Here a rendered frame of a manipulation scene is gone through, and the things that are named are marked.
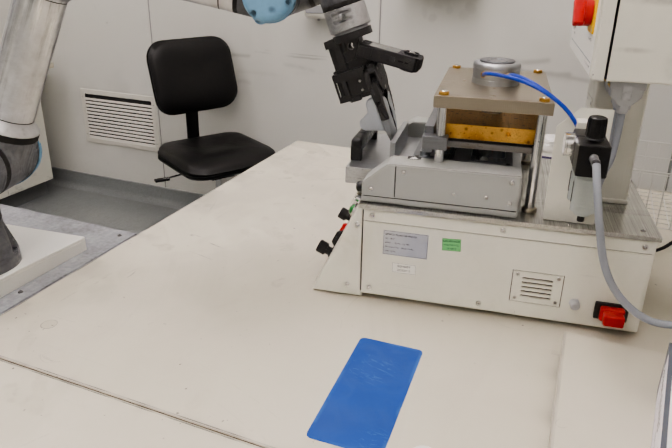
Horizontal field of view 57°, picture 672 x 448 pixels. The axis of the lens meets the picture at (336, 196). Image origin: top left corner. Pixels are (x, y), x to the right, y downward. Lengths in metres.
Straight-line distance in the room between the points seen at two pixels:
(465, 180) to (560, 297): 0.24
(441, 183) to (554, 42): 1.65
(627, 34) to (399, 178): 0.38
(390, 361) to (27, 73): 0.80
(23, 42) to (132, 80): 2.23
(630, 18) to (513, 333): 0.50
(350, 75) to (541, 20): 1.56
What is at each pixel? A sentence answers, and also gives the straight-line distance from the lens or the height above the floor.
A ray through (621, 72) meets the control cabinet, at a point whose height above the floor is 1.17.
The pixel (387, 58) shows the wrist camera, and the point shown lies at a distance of 1.09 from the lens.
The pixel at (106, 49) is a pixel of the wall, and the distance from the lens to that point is 3.51.
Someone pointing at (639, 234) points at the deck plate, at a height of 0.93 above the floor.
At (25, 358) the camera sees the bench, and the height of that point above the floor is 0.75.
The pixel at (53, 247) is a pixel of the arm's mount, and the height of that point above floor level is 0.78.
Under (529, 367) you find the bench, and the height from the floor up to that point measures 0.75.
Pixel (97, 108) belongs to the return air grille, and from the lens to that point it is 3.65.
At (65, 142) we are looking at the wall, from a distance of 3.89.
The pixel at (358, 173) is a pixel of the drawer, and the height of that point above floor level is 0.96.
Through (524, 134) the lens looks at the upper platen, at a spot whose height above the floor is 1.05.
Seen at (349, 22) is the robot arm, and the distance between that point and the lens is 1.09.
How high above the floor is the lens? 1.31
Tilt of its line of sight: 22 degrees down
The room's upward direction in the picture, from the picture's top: 1 degrees clockwise
